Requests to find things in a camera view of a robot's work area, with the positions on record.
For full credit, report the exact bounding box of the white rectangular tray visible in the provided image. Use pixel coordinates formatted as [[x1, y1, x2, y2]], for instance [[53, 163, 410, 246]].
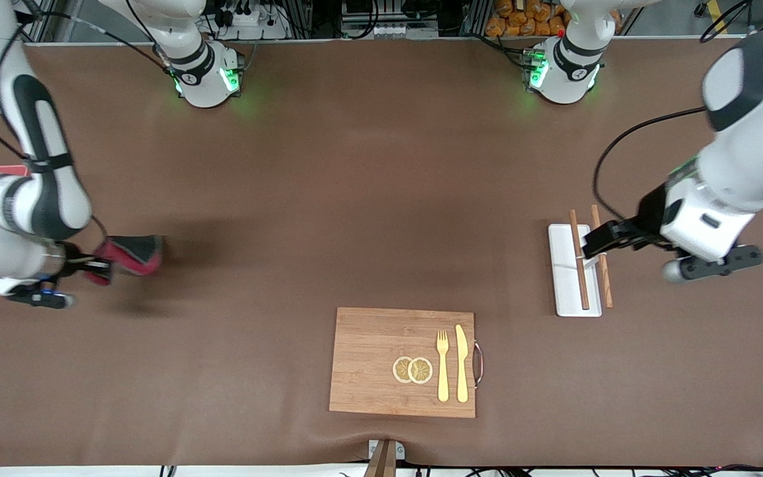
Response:
[[548, 223, 603, 318]]

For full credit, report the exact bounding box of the gold knife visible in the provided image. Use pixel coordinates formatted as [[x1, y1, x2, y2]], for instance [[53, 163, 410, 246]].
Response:
[[454, 324, 470, 403]]

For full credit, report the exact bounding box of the gold fork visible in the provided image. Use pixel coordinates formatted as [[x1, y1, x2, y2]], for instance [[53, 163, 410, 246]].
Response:
[[436, 329, 450, 403]]

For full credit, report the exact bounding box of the orange snack packets pile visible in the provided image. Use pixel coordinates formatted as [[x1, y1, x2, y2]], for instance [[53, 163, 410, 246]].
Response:
[[485, 0, 568, 37]]

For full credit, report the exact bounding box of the white power strip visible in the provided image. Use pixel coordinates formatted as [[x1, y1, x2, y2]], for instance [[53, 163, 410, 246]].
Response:
[[218, 5, 289, 40]]

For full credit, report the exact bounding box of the black equipment with white connectors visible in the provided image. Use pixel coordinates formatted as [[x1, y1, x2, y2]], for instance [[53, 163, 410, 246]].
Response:
[[342, 0, 442, 39]]

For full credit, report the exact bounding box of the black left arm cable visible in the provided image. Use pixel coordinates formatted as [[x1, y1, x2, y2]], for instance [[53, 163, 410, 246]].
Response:
[[592, 0, 756, 229]]

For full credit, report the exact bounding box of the bamboo cutting board with handle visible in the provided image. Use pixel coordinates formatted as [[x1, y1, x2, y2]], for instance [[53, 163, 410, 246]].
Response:
[[329, 307, 485, 419]]

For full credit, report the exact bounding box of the wooden post with metal bracket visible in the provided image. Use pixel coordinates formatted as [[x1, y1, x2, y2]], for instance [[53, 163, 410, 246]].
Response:
[[363, 439, 406, 477]]

